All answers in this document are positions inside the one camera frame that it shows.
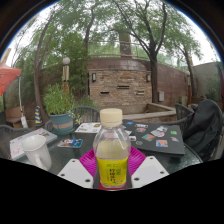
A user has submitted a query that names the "yellow-labelled clear drink bottle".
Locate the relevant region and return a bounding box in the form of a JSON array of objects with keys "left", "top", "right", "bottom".
[{"left": 92, "top": 107, "right": 132, "bottom": 191}]

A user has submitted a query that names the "silver laptop with stickers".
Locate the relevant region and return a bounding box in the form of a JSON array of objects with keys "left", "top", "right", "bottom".
[{"left": 9, "top": 127, "right": 59, "bottom": 161}]

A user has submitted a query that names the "green plant in teal pot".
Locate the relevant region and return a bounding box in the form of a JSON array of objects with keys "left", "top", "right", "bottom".
[{"left": 42, "top": 82, "right": 77, "bottom": 136}]

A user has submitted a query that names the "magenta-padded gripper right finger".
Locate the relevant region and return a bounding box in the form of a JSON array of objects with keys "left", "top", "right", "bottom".
[{"left": 127, "top": 146, "right": 170, "bottom": 190}]

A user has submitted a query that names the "white wall box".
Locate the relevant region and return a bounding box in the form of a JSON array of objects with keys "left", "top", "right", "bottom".
[{"left": 157, "top": 90, "right": 165, "bottom": 103}]

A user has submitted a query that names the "black backpack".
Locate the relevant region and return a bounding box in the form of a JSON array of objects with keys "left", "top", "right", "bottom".
[{"left": 182, "top": 98, "right": 224, "bottom": 163}]

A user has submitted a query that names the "wooden bench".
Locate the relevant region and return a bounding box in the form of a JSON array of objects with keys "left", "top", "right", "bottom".
[{"left": 4, "top": 105, "right": 26, "bottom": 128}]

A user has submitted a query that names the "grey-trunked leaning tree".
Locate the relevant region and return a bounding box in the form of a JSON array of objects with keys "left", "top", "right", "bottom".
[{"left": 19, "top": 0, "right": 101, "bottom": 123}]

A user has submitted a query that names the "colourful blue sticker card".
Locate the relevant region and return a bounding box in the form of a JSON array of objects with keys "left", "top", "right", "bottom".
[{"left": 56, "top": 137, "right": 84, "bottom": 150}]

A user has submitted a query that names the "dark metal patio chair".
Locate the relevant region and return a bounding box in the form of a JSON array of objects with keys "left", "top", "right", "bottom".
[{"left": 174, "top": 102, "right": 196, "bottom": 127}]

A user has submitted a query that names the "globe-topped wooden lamp post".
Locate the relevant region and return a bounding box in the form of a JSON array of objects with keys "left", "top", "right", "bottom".
[{"left": 61, "top": 56, "right": 72, "bottom": 95}]

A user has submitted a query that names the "white ceramic mug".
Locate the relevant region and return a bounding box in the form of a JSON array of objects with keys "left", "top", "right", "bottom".
[{"left": 21, "top": 134, "right": 53, "bottom": 172}]

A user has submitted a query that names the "white sticker sheet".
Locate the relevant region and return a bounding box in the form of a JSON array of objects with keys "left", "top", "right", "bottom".
[{"left": 74, "top": 121, "right": 103, "bottom": 135}]

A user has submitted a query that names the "blue yellow striped cone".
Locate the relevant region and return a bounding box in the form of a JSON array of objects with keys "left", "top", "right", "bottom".
[{"left": 33, "top": 105, "right": 44, "bottom": 125}]

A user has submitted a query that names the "dark-trunked tree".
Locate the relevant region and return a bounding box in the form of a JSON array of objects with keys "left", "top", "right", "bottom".
[{"left": 109, "top": 0, "right": 188, "bottom": 105}]

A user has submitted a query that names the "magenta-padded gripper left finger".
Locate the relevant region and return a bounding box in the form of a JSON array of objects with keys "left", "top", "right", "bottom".
[{"left": 56, "top": 147, "right": 99, "bottom": 190}]

